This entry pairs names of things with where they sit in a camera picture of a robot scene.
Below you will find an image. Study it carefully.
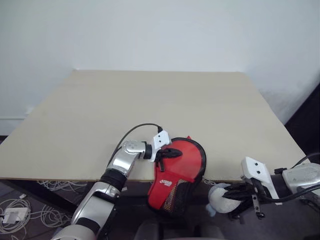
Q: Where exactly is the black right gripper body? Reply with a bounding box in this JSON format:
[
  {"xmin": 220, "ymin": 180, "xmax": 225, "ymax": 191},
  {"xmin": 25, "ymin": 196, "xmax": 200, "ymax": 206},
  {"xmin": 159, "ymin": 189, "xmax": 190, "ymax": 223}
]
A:
[{"xmin": 229, "ymin": 181, "xmax": 266, "ymax": 221}]

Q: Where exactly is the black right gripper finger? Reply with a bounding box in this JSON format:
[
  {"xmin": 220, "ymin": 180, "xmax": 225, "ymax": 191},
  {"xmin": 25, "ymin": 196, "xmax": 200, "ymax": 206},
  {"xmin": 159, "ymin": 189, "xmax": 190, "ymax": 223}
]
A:
[
  {"xmin": 223, "ymin": 183, "xmax": 248, "ymax": 194},
  {"xmin": 224, "ymin": 192, "xmax": 248, "ymax": 202}
]

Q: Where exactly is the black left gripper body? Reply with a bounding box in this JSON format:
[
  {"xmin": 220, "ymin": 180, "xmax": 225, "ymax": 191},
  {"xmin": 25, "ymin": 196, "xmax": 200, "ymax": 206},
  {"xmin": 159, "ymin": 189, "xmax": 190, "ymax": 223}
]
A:
[{"xmin": 154, "ymin": 148, "xmax": 168, "ymax": 164}]

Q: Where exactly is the white soft rounded object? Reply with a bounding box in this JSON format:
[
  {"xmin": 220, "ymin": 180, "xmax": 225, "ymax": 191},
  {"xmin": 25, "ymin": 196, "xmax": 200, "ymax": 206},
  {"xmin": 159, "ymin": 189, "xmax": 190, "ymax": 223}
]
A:
[{"xmin": 205, "ymin": 182, "xmax": 242, "ymax": 217}]

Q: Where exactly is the red and black fabric bag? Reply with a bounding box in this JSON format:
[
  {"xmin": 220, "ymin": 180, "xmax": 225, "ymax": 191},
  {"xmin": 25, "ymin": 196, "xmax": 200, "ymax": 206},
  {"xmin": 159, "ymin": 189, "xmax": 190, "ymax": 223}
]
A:
[{"xmin": 146, "ymin": 134, "xmax": 208, "ymax": 219}]

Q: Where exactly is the dark rounded grey shape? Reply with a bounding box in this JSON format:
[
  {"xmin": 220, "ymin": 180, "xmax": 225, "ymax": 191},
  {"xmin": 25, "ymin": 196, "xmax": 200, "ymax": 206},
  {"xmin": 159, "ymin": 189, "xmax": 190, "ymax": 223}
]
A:
[{"xmin": 134, "ymin": 220, "xmax": 164, "ymax": 240}]

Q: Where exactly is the white power adapter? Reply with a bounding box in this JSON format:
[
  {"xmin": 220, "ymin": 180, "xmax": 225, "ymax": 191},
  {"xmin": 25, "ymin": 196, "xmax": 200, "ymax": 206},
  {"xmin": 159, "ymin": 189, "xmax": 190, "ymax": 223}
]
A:
[{"xmin": 3, "ymin": 207, "xmax": 29, "ymax": 225}]

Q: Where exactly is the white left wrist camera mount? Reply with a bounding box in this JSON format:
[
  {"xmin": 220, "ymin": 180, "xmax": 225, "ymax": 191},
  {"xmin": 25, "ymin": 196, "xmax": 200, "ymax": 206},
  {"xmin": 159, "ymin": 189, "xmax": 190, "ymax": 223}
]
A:
[{"xmin": 149, "ymin": 129, "xmax": 173, "ymax": 164}]

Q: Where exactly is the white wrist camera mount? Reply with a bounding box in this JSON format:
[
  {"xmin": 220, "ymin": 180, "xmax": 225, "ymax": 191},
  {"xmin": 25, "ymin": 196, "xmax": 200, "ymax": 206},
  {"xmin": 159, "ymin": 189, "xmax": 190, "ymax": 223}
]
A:
[
  {"xmin": 149, "ymin": 129, "xmax": 173, "ymax": 164},
  {"xmin": 240, "ymin": 156, "xmax": 284, "ymax": 207}
]

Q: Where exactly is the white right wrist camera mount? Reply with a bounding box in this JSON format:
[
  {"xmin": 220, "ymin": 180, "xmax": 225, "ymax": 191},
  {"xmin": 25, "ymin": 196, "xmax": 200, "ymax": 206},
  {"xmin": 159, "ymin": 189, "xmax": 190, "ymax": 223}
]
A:
[{"xmin": 240, "ymin": 156, "xmax": 284, "ymax": 207}]

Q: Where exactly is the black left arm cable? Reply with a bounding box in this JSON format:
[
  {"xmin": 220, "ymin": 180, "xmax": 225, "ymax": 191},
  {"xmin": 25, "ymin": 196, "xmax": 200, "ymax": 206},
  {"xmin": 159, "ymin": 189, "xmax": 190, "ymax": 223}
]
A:
[{"xmin": 106, "ymin": 122, "xmax": 164, "ymax": 172}]

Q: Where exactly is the white floor cable tangle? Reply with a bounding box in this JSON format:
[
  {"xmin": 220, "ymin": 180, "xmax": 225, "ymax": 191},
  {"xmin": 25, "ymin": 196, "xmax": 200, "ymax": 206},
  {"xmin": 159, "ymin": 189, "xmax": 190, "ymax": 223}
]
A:
[{"xmin": 0, "ymin": 179, "xmax": 89, "ymax": 235}]

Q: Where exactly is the black metal table frame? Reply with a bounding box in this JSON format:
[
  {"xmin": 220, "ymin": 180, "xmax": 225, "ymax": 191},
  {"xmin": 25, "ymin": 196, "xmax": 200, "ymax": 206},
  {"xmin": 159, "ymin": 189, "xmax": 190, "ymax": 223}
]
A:
[{"xmin": 0, "ymin": 177, "xmax": 79, "ymax": 214}]

